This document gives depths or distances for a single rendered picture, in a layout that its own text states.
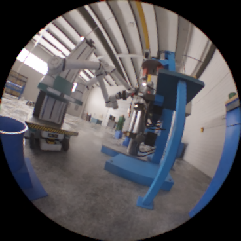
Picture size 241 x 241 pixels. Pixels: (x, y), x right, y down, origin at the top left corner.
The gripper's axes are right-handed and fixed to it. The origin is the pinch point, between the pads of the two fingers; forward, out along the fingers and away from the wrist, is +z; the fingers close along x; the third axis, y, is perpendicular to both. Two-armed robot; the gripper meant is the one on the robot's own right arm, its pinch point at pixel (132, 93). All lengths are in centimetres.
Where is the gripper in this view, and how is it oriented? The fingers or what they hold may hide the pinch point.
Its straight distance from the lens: 113.3
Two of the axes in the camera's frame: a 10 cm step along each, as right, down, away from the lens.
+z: 9.5, -0.9, -3.0
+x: 0.4, 9.8, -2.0
